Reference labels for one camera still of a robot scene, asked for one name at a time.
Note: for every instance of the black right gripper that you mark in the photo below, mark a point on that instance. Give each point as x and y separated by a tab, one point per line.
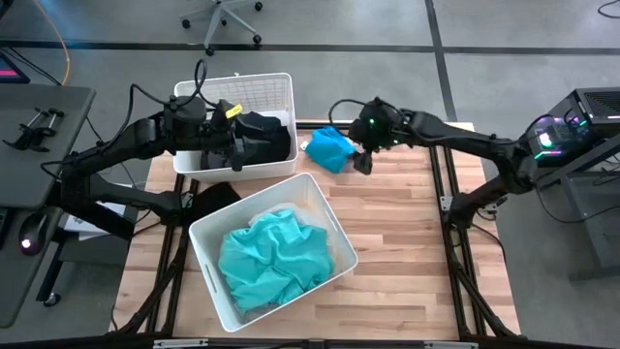
380	126

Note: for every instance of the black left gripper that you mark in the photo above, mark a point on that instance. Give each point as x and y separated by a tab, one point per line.
225	136

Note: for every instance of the black shorts with waistband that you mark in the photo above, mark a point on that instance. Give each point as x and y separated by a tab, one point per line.
273	140

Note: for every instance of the bright blue garment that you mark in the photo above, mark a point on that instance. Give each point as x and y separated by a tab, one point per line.
329	148

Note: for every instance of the white basket for dark clothes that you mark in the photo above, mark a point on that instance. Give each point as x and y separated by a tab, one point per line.
261	92

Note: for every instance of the white basket for light clothes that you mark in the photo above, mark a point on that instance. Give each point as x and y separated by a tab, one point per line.
310	194

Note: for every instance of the turquoise garment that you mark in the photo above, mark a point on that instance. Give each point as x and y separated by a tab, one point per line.
271	262

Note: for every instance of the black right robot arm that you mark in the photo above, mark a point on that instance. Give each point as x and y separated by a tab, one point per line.
460	136

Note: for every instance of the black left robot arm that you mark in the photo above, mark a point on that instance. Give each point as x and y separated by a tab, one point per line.
140	136

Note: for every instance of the yellow label tag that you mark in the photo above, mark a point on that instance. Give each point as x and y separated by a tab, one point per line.
233	111

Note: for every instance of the flat black garment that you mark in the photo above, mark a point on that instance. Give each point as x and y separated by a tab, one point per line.
213	196

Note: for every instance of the grey office chair base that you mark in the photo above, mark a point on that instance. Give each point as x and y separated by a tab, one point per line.
216	19

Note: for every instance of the white paper sheets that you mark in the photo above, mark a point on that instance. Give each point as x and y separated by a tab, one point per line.
80	225

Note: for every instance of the black desk clamp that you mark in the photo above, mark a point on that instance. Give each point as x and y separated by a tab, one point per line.
36	131

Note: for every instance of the grey side desk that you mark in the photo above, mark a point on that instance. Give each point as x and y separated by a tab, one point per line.
29	184

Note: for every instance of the black computer tower with lights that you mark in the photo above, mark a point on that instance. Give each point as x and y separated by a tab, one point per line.
596	106

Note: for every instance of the black computer mouse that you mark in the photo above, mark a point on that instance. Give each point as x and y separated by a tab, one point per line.
31	232

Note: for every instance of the dark grey computer stand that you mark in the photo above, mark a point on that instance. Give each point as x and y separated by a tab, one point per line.
596	228

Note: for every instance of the monitor with pink screen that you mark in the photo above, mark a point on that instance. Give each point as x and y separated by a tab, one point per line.
9	70

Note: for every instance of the black aluminium table frame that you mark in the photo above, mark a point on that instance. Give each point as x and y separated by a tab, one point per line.
315	345

